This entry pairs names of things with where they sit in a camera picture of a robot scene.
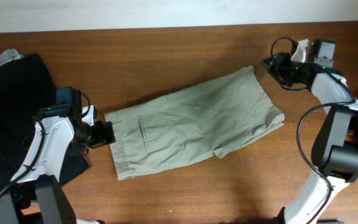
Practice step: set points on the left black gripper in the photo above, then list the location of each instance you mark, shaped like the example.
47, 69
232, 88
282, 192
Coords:
103, 135

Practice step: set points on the grey garment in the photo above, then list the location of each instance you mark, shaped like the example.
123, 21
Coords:
9, 55

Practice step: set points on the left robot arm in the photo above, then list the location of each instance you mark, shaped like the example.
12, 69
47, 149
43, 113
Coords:
34, 194

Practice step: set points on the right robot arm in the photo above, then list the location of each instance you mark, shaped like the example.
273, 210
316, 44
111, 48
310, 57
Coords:
334, 155

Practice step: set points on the black garment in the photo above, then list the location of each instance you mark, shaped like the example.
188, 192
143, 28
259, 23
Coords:
25, 87

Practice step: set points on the khaki green shorts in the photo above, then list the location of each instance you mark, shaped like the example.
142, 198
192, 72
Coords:
213, 118

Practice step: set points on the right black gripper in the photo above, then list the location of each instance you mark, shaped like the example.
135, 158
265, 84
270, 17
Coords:
276, 67

